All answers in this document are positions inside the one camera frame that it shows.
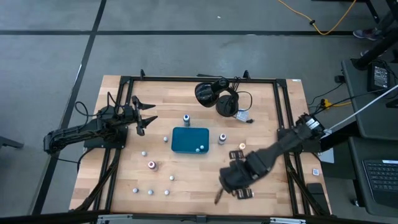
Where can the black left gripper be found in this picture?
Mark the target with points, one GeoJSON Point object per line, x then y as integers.
{"type": "Point", "coordinates": [129, 115]}

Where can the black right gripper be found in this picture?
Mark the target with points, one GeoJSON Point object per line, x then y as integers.
{"type": "Point", "coordinates": [242, 174]}

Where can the blue cap food coloring bottle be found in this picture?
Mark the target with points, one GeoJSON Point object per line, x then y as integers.
{"type": "Point", "coordinates": [186, 118]}

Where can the pink cap food coloring bottle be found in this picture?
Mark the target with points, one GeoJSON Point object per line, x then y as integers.
{"type": "Point", "coordinates": [151, 165]}

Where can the yellow cap food coloring bottle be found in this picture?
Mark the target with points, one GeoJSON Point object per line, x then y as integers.
{"type": "Point", "coordinates": [242, 146]}

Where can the purple cap food coloring bottle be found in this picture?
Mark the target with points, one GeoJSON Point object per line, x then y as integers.
{"type": "Point", "coordinates": [222, 137]}

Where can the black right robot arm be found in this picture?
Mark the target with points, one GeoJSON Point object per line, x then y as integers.
{"type": "Point", "coordinates": [286, 144]}

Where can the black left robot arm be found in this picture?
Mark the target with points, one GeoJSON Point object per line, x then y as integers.
{"type": "Point", "coordinates": [71, 133]}

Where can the teal plastic bin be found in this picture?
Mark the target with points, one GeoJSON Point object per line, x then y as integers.
{"type": "Point", "coordinates": [188, 138]}

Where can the black desk lamp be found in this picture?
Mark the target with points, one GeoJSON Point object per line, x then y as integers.
{"type": "Point", "coordinates": [227, 105]}

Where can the flat black device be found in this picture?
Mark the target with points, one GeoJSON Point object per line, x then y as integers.
{"type": "Point", "coordinates": [316, 191]}

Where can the small white code tag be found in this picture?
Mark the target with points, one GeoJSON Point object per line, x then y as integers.
{"type": "Point", "coordinates": [316, 171]}

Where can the white paper sheet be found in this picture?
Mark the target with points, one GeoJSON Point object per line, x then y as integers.
{"type": "Point", "coordinates": [326, 156]}

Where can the grey furniture leg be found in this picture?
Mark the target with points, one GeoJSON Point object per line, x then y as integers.
{"type": "Point", "coordinates": [9, 143]}

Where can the laptop keyboard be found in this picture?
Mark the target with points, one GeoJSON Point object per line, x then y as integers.
{"type": "Point", "coordinates": [382, 180]}

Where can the black side desk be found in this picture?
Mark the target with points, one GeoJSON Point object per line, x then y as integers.
{"type": "Point", "coordinates": [373, 124]}

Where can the black power adapter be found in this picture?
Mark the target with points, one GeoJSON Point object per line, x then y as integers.
{"type": "Point", "coordinates": [380, 77]}

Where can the black desk leg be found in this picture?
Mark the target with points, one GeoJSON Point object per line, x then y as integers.
{"type": "Point", "coordinates": [373, 53]}

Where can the person's shoe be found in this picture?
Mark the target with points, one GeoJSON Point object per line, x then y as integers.
{"type": "Point", "coordinates": [367, 33]}

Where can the black aluminium table frame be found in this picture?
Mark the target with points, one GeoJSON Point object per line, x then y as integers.
{"type": "Point", "coordinates": [202, 78]}

